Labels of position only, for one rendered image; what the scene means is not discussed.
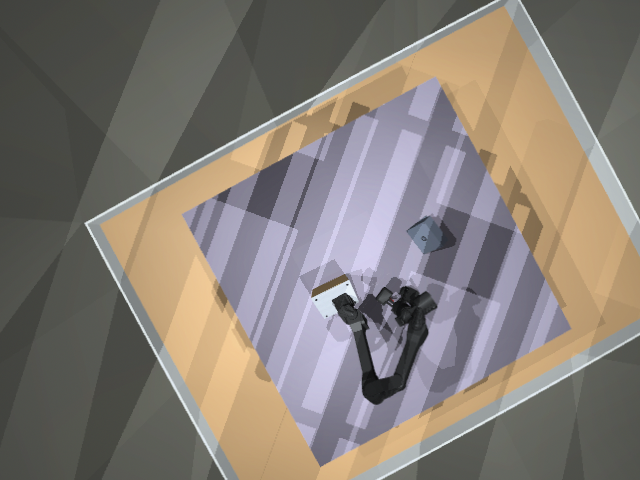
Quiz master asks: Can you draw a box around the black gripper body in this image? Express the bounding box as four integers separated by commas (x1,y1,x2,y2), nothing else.
376,287,408,316

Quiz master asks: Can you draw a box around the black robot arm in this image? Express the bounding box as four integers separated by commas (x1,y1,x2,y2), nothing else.
332,286,437,405

